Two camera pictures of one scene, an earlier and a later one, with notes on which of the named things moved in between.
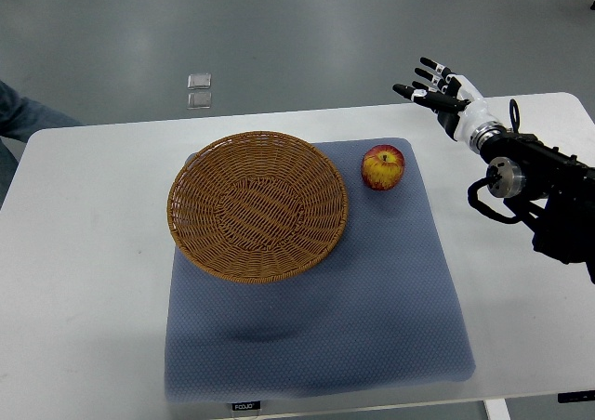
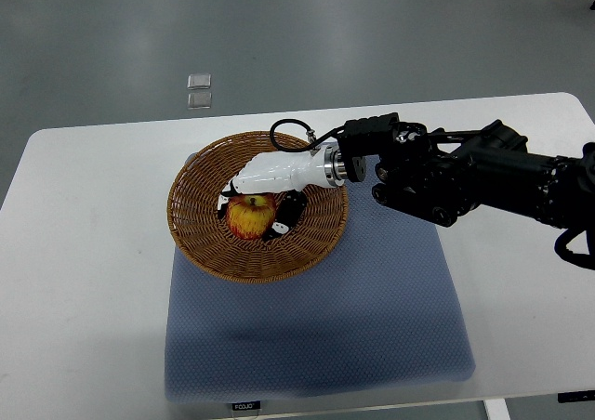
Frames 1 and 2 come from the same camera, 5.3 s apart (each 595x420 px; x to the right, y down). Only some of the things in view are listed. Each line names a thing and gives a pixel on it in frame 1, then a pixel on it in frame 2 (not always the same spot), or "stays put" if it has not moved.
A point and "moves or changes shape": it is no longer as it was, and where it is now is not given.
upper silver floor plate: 199,81 stays put
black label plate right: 576,397 stays put
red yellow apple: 382,167 moves or changes shape
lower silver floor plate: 199,100 stays put
